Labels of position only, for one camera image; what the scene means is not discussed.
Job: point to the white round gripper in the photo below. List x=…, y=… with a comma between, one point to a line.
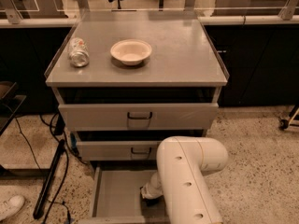
x=149, y=192

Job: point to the dark blue rxbar wrapper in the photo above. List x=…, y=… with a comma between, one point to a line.
x=151, y=201

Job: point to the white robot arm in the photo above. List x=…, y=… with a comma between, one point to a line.
x=181, y=162

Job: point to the grey bottom drawer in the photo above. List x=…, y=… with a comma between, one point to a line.
x=116, y=199

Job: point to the grey drawer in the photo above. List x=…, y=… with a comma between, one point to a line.
x=123, y=117
x=116, y=199
x=117, y=150

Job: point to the grey middle drawer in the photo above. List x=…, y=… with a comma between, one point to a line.
x=117, y=150

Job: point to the grey top drawer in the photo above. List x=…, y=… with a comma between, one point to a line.
x=123, y=117

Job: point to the grey drawer cabinet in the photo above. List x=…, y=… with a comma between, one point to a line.
x=125, y=81

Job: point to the black floor bar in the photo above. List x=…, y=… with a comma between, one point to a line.
x=39, y=209

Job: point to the white sneaker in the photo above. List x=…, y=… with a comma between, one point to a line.
x=11, y=207

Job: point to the white ceramic bowl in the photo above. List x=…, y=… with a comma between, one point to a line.
x=131, y=51

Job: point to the wheeled cart base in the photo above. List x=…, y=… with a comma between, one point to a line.
x=291, y=120

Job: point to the silver soda can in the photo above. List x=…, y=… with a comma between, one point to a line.
x=78, y=54

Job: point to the glass partition railing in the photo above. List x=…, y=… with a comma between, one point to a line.
x=67, y=13

